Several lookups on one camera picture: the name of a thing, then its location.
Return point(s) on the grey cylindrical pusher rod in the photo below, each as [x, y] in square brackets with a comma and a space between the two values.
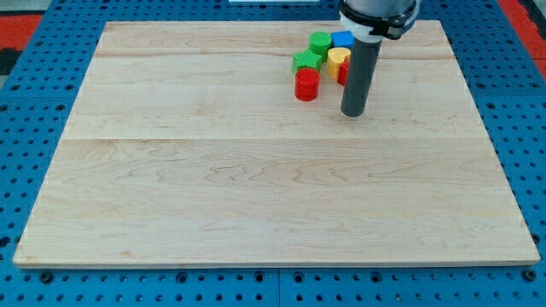
[361, 70]

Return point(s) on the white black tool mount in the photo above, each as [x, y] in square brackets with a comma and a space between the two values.
[372, 20]

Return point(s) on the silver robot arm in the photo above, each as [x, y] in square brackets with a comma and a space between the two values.
[369, 22]

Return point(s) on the blue cube block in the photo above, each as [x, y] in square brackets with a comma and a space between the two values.
[342, 39]

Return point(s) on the red block behind rod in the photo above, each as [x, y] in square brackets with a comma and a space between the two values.
[343, 73]

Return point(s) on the yellow heart block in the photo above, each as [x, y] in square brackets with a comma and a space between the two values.
[335, 58]

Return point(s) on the green cylinder block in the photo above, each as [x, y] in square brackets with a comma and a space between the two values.
[320, 43]

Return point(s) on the red cylinder block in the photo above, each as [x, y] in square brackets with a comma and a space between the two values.
[306, 84]

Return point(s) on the green star block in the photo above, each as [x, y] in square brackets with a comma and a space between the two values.
[306, 59]

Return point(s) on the light wooden board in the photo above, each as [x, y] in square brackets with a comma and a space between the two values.
[186, 148]

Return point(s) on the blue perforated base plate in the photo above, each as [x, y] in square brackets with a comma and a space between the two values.
[502, 75]

